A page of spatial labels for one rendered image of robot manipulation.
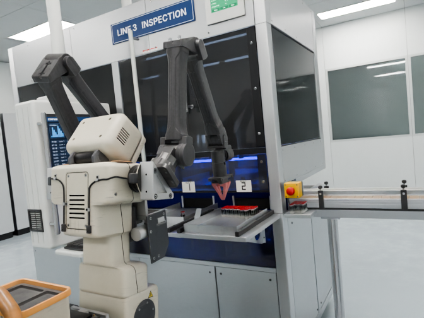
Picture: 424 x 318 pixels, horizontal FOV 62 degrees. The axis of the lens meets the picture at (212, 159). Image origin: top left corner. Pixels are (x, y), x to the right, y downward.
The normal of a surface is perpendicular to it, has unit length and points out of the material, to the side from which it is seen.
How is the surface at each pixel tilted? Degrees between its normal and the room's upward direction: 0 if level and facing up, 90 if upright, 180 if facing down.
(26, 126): 90
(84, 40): 90
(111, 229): 90
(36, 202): 90
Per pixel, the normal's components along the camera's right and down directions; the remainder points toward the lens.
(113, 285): -0.51, -0.04
